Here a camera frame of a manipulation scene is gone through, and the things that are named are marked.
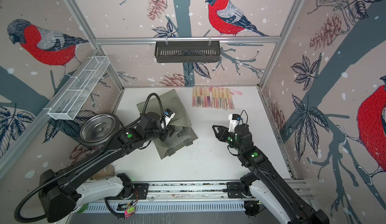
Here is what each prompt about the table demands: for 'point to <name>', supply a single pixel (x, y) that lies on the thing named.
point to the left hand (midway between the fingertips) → (174, 123)
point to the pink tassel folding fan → (230, 92)
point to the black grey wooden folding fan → (199, 102)
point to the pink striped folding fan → (217, 90)
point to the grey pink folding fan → (220, 93)
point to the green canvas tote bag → (183, 135)
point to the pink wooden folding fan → (194, 97)
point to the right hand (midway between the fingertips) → (215, 125)
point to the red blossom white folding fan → (210, 90)
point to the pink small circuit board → (128, 212)
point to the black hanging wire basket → (174, 51)
